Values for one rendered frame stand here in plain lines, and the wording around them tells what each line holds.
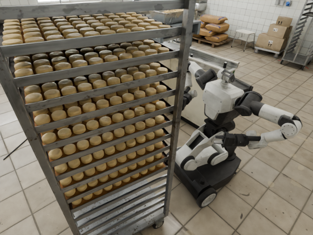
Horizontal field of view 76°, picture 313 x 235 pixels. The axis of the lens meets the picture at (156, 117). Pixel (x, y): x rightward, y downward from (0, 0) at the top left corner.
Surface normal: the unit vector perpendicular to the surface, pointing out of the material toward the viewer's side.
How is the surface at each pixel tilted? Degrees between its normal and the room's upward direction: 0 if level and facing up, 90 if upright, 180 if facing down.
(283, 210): 0
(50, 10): 90
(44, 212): 0
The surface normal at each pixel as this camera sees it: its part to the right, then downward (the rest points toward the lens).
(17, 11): 0.50, 0.53
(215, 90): -0.59, -0.37
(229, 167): 0.04, -0.80
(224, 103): -0.26, 0.50
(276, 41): -0.68, 0.39
